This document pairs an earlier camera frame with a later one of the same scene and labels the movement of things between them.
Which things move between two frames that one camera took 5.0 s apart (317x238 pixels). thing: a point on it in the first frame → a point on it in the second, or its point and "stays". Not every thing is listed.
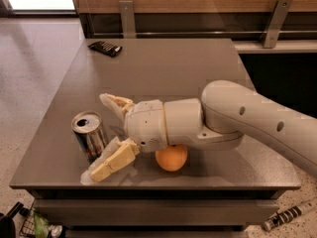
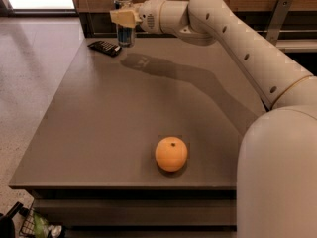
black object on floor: [7, 222] stays
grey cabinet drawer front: [173, 212] stays
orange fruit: [173, 158] stays
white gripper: [145, 124] → [149, 16]
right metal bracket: [275, 22] stays
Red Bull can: [88, 129] → [126, 35]
